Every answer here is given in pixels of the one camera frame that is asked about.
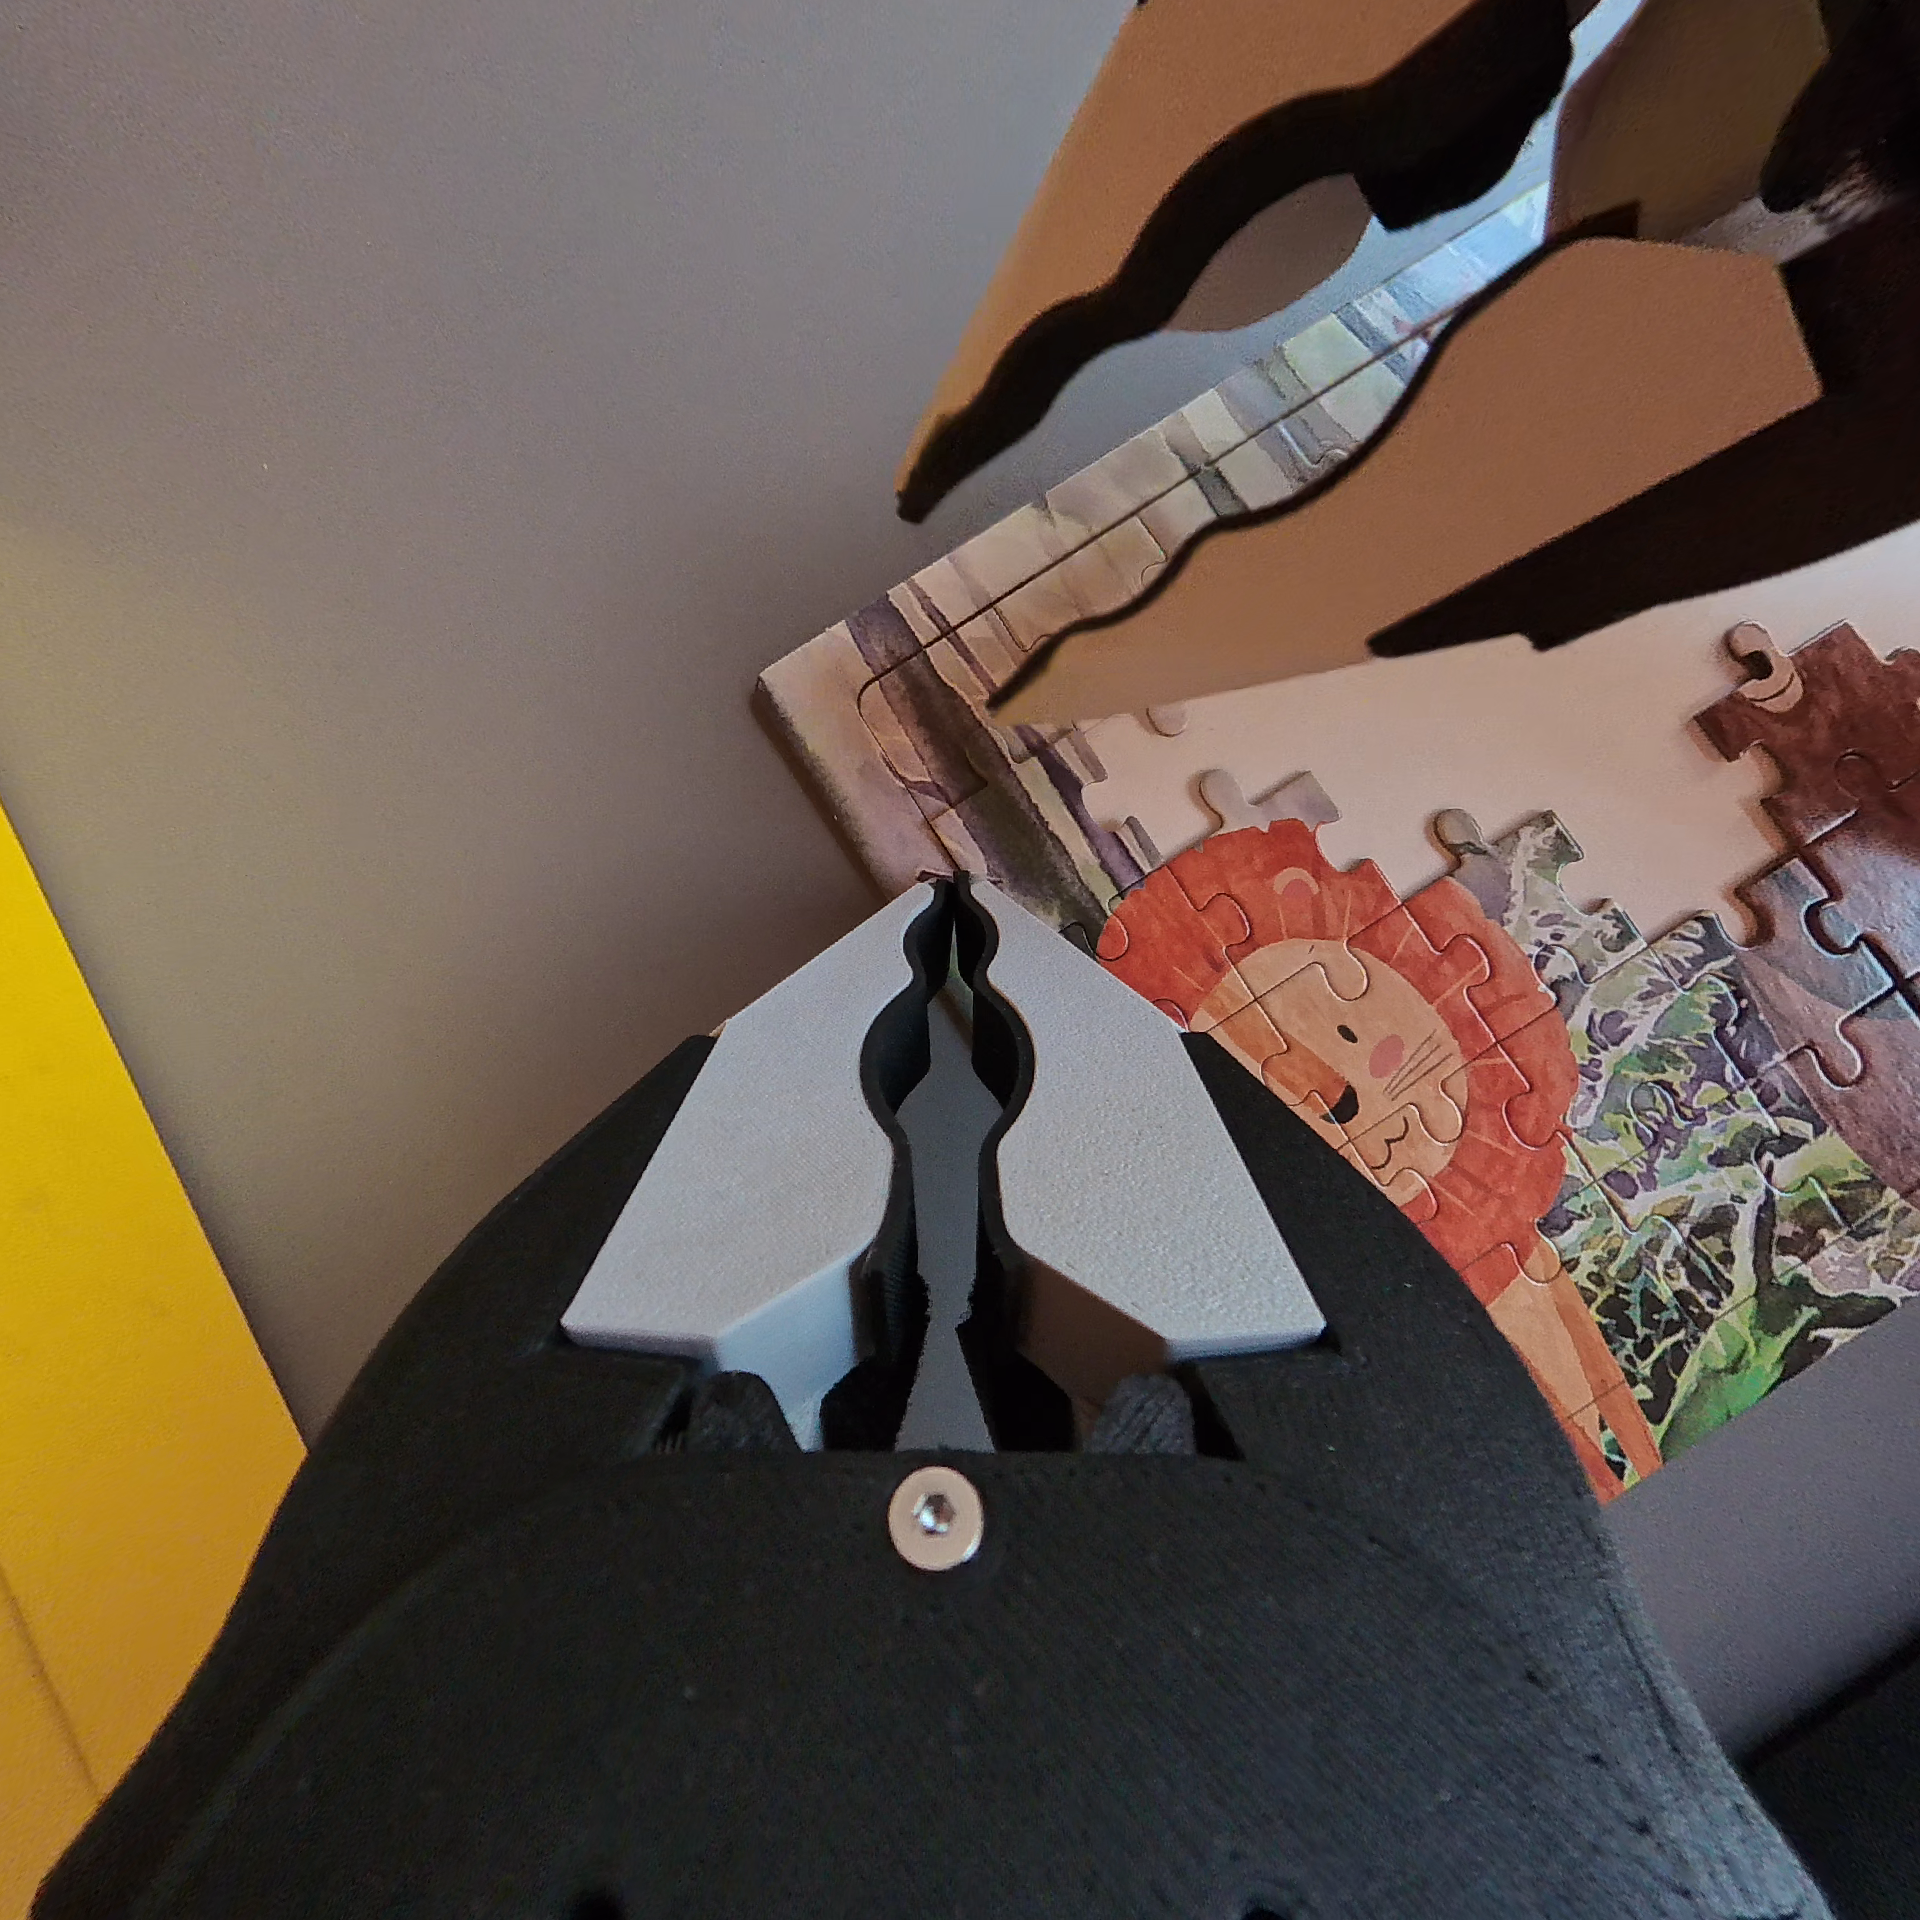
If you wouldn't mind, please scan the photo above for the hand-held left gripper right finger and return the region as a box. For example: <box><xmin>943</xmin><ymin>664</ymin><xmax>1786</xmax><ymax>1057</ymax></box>
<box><xmin>953</xmin><ymin>873</ymin><xmax>1331</xmax><ymax>1449</ymax></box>

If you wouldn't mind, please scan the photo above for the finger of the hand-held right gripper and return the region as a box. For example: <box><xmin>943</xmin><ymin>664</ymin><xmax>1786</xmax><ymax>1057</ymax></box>
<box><xmin>896</xmin><ymin>0</ymin><xmax>1575</xmax><ymax>524</ymax></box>
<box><xmin>984</xmin><ymin>0</ymin><xmax>1827</xmax><ymax>723</ymax></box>

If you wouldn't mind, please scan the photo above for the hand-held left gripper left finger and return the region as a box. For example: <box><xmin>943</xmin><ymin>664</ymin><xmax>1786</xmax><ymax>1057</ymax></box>
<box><xmin>559</xmin><ymin>880</ymin><xmax>961</xmax><ymax>1449</ymax></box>

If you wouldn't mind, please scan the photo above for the partly assembled jigsaw puzzle board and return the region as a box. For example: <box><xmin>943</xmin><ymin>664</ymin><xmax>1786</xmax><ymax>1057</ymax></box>
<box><xmin>757</xmin><ymin>180</ymin><xmax>1920</xmax><ymax>1504</ymax></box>

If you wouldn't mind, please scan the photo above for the yellow plastic bin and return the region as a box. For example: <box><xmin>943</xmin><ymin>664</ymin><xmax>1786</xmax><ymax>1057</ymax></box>
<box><xmin>0</xmin><ymin>801</ymin><xmax>309</xmax><ymax>1920</ymax></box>

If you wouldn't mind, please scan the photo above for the grey desk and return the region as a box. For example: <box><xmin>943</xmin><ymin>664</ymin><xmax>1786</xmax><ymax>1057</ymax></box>
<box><xmin>0</xmin><ymin>0</ymin><xmax>1920</xmax><ymax>1787</ymax></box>

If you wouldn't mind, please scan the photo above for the black mesh chair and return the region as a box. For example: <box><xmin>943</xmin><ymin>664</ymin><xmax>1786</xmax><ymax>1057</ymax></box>
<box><xmin>1747</xmin><ymin>1635</ymin><xmax>1920</xmax><ymax>1920</ymax></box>

